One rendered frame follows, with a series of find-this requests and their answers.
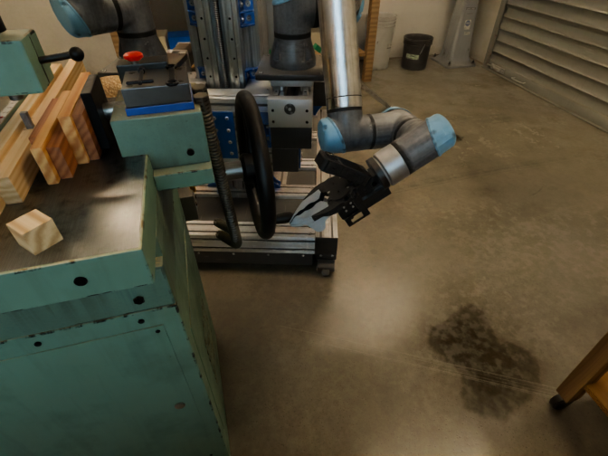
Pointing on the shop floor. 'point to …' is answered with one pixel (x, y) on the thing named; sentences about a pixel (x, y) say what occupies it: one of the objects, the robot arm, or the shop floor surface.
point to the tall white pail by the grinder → (384, 40)
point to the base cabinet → (120, 379)
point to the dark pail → (416, 51)
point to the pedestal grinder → (459, 36)
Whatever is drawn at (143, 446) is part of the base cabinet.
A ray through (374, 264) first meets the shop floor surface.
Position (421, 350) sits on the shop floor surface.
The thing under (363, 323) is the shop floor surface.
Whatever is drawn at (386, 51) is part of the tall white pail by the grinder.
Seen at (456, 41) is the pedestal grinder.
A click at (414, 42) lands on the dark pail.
